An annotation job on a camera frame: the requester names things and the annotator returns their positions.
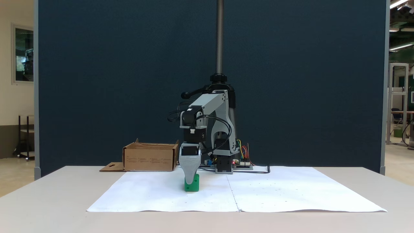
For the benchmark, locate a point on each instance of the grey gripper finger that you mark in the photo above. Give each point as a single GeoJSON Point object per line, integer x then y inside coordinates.
{"type": "Point", "coordinates": [190, 168]}

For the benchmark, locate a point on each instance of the green die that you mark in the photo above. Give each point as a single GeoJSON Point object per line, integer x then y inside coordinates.
{"type": "Point", "coordinates": [191, 188]}

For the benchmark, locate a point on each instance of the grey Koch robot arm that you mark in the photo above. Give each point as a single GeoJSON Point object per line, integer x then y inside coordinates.
{"type": "Point", "coordinates": [210, 103]}

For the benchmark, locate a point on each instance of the circuit board with blue terminals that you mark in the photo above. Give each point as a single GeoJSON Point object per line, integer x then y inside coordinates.
{"type": "Point", "coordinates": [207, 165]}

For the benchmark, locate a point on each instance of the brown cardboard box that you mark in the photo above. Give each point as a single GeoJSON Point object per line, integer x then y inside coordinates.
{"type": "Point", "coordinates": [148, 158]}

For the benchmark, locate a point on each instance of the circuit board with white connectors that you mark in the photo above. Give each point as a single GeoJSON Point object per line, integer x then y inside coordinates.
{"type": "Point", "coordinates": [244, 165]}

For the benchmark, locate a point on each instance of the white paper sheet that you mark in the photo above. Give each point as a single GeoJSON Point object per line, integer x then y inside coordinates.
{"type": "Point", "coordinates": [275, 191]}

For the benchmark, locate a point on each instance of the dark blue partition panel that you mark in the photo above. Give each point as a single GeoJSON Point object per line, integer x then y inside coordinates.
{"type": "Point", "coordinates": [97, 81]}

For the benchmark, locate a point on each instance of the black tripod with silver column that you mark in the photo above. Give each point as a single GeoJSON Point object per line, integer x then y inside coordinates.
{"type": "Point", "coordinates": [219, 32]}

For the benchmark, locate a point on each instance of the dark metal cart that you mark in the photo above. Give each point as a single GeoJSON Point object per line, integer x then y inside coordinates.
{"type": "Point", "coordinates": [20, 136]}

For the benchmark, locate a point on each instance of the ceiling strip light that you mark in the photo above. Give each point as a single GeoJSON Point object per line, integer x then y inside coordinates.
{"type": "Point", "coordinates": [401, 47]}
{"type": "Point", "coordinates": [397, 3]}

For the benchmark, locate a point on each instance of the framed wall window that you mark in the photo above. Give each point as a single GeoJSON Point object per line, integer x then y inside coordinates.
{"type": "Point", "coordinates": [23, 55]}

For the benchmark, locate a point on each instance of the aluminium profile frame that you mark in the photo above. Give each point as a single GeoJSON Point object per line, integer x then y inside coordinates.
{"type": "Point", "coordinates": [389, 103]}

